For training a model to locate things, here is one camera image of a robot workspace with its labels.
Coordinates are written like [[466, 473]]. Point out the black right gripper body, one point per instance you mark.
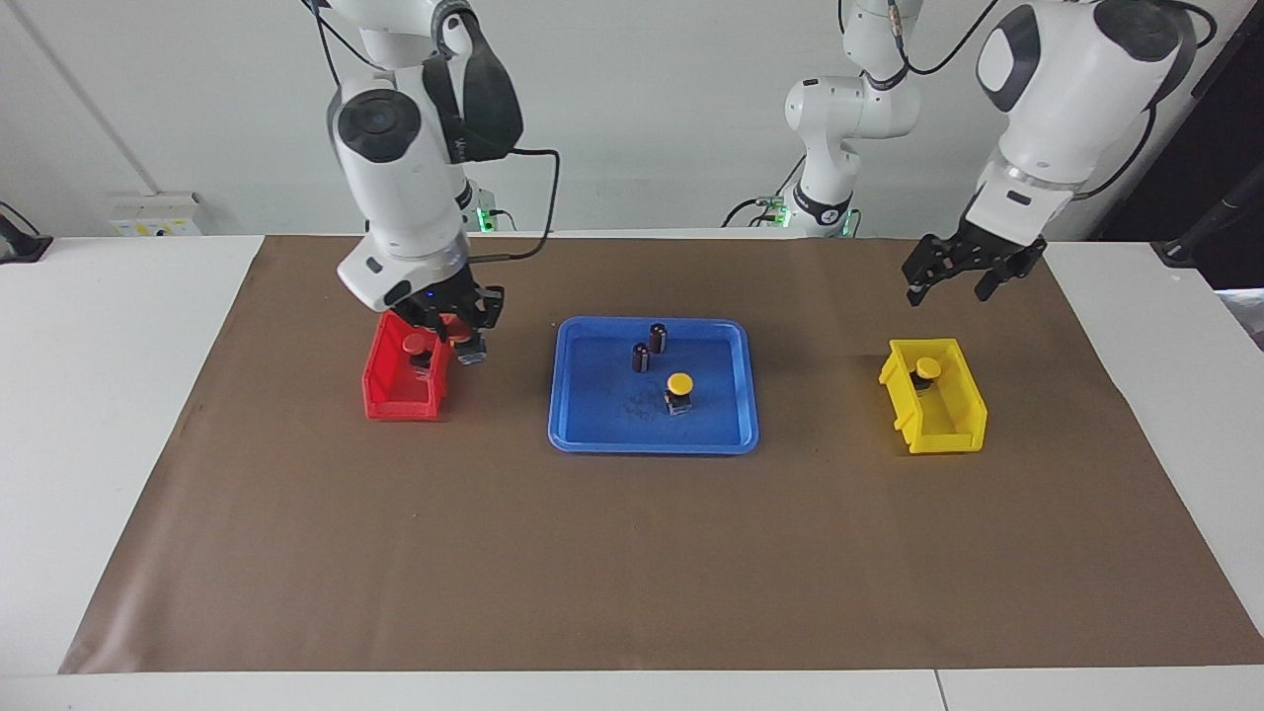
[[434, 301]]

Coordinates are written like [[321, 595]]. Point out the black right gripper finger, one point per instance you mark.
[[436, 326], [491, 308]]

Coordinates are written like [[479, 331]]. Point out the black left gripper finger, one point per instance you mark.
[[1012, 272], [920, 269]]

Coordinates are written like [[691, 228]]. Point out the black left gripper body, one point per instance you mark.
[[973, 247]]

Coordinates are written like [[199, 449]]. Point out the red push button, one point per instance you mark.
[[472, 351], [415, 346]]

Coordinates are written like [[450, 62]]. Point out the yellow push button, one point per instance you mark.
[[926, 370], [678, 385]]

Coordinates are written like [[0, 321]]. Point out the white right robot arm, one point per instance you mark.
[[405, 197]]

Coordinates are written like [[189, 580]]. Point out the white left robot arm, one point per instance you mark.
[[1057, 89]]

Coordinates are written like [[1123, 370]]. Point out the red plastic bin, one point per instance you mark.
[[395, 405]]

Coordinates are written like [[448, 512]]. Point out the blue plastic tray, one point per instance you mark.
[[602, 405]]

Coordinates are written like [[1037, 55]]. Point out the black cylindrical capacitor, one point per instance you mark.
[[658, 337], [641, 356]]

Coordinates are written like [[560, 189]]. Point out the yellow plastic bin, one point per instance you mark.
[[953, 430]]

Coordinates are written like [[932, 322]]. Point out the black pole stand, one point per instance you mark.
[[1215, 217]]

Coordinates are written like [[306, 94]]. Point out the dark background panel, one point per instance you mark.
[[1239, 128]]

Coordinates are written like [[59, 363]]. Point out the brown paper mat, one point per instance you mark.
[[632, 573]]

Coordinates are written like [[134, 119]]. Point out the black device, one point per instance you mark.
[[20, 245]]

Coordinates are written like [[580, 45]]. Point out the white wall socket strip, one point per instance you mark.
[[148, 215]]

